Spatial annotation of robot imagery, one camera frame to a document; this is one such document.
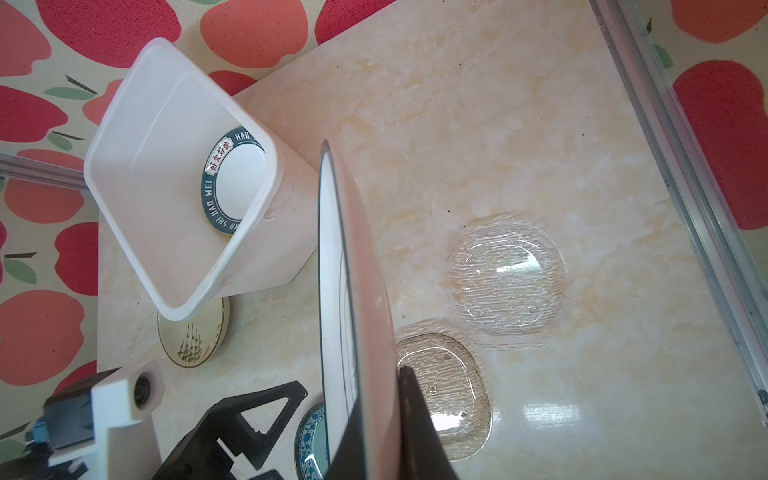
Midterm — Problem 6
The brown translucent glass plate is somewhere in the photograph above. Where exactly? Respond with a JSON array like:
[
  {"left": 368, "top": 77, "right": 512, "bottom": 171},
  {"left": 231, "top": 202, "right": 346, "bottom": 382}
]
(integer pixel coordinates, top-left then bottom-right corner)
[{"left": 397, "top": 332, "right": 492, "bottom": 462}]

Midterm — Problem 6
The right aluminium frame post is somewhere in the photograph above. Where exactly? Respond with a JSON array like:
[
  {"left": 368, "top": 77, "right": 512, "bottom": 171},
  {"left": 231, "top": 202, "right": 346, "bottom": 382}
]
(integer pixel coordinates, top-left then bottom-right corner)
[{"left": 591, "top": 1, "right": 767, "bottom": 423}]

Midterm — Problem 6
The white plate dark lettered rim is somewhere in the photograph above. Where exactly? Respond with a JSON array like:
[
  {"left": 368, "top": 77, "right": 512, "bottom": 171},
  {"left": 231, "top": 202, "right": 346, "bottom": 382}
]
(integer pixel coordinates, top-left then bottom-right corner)
[{"left": 200, "top": 126, "right": 266, "bottom": 235}]

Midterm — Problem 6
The teal patterned plate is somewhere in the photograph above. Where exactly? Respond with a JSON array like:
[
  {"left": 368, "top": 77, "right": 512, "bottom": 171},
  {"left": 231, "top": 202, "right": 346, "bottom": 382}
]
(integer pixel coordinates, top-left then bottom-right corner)
[{"left": 294, "top": 402, "right": 330, "bottom": 480}]

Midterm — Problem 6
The white plastic bin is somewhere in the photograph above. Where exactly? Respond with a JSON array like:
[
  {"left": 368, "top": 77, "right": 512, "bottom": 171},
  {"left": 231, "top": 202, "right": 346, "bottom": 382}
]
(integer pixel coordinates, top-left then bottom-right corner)
[{"left": 84, "top": 38, "right": 318, "bottom": 321}]

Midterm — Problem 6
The white plate black flower outline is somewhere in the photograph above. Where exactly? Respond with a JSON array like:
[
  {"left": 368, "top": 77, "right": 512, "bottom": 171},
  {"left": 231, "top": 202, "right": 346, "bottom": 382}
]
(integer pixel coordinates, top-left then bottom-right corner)
[{"left": 318, "top": 141, "right": 400, "bottom": 479}]

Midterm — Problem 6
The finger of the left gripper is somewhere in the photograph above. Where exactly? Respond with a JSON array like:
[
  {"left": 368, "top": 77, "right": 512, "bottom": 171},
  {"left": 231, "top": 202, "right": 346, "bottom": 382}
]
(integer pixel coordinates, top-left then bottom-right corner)
[{"left": 154, "top": 381, "right": 307, "bottom": 479}]

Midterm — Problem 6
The clear glass plate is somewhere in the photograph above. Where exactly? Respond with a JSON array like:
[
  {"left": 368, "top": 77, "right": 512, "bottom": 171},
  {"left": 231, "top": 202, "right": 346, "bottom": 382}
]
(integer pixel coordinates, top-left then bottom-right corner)
[{"left": 446, "top": 214, "right": 568, "bottom": 337}]

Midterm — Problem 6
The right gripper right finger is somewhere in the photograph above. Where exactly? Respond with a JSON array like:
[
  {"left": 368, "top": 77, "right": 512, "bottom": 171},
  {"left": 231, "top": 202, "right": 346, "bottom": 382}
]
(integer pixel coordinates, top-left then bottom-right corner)
[{"left": 398, "top": 366, "right": 459, "bottom": 480}]

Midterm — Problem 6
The left aluminium frame post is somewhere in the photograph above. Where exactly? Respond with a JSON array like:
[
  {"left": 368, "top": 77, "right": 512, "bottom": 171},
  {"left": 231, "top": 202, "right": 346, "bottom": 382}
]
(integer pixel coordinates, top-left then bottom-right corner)
[{"left": 1, "top": 153, "right": 88, "bottom": 190}]

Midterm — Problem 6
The beige plate brown rim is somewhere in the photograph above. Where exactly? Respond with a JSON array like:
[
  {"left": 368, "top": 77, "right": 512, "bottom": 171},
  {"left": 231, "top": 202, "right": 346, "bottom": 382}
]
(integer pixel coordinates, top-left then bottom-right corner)
[{"left": 157, "top": 297, "right": 231, "bottom": 369}]

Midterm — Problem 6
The aluminium frame post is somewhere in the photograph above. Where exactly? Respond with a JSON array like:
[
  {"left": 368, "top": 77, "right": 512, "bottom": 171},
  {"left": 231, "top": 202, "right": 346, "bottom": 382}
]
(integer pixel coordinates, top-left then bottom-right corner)
[
  {"left": 591, "top": 1, "right": 767, "bottom": 423},
  {"left": 1, "top": 153, "right": 88, "bottom": 190}
]

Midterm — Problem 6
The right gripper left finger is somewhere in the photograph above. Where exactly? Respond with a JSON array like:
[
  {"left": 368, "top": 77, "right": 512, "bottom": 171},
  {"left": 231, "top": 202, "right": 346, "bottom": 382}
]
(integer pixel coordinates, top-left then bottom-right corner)
[{"left": 324, "top": 413, "right": 366, "bottom": 480}]

